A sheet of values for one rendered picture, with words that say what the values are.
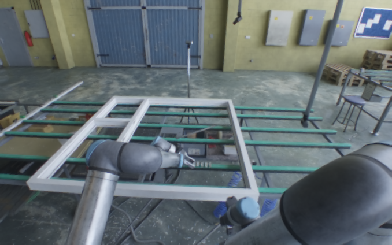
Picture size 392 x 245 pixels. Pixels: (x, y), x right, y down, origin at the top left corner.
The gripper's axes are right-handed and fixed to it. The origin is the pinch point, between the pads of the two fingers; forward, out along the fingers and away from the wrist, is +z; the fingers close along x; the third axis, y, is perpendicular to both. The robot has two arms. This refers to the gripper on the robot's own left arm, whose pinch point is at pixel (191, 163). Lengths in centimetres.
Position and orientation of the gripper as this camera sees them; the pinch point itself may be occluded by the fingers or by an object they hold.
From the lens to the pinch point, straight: 153.6
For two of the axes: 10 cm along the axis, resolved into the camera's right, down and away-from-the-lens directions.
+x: 0.0, 4.9, -8.7
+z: 7.9, 5.3, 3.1
